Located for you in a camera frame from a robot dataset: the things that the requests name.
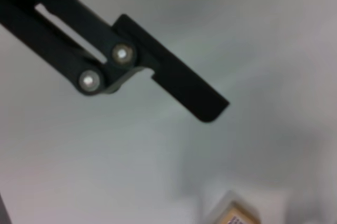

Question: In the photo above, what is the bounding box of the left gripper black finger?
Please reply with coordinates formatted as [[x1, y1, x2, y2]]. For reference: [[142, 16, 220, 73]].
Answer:
[[0, 0, 230, 124]]

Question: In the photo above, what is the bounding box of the beige eraser with barcode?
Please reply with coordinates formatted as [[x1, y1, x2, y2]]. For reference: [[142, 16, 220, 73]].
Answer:
[[217, 199, 263, 224]]

